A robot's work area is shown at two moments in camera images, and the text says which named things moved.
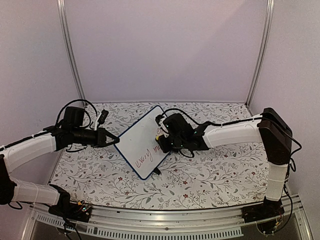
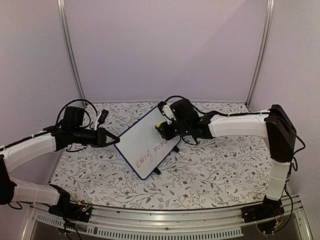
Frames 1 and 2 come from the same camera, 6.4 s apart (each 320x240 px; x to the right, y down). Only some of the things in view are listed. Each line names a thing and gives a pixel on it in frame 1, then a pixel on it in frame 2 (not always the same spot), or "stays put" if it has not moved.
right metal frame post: x=262 y=53 stays put
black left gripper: x=102 y=133 stays put
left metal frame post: x=70 y=51 stays put
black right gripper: x=166 y=148 → x=168 y=134
